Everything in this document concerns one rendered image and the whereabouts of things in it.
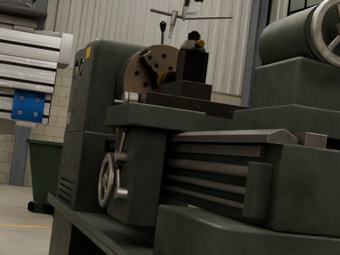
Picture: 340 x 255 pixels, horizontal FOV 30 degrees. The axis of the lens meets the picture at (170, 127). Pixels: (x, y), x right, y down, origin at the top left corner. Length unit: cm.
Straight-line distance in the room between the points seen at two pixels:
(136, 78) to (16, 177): 984
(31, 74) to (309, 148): 95
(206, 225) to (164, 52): 141
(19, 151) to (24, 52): 1035
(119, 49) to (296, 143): 155
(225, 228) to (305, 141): 22
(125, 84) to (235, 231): 140
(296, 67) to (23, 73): 87
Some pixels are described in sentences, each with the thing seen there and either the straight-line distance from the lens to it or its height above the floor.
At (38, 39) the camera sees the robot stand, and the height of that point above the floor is 109.
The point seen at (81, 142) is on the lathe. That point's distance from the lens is 260.
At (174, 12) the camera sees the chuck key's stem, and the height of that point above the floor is 138.
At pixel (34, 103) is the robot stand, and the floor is 90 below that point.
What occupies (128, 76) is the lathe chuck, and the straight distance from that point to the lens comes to 246.
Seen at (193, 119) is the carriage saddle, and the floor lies 90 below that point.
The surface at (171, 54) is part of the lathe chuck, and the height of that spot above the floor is 120.
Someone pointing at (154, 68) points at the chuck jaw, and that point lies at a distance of 243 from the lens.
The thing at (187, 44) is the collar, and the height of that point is 113.
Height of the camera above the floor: 78
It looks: 3 degrees up
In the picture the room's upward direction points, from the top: 7 degrees clockwise
